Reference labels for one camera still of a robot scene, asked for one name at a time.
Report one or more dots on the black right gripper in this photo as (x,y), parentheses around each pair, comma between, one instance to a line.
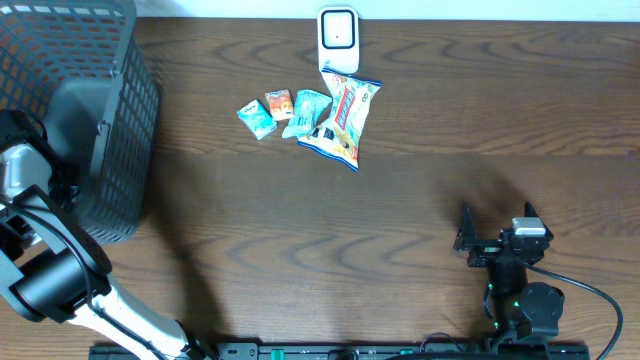
(486,249)

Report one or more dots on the yellow snack chip bag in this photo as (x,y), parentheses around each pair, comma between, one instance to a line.
(338,136)

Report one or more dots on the teal wet wipes pack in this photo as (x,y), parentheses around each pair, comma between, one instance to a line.
(308,107)

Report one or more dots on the orange Kleenex tissue pack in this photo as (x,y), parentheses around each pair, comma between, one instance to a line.
(280,104)

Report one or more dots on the green Kleenex tissue pack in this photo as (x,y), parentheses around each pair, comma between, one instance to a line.
(257,119)

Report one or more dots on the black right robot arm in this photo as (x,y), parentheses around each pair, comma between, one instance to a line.
(522,311)

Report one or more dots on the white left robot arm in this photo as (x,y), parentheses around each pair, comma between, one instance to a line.
(51,268)

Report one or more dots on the white barcode scanner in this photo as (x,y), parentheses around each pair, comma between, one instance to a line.
(338,40)

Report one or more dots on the grey plastic mesh basket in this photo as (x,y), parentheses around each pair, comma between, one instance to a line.
(76,67)

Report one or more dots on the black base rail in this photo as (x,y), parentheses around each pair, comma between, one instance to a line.
(253,351)

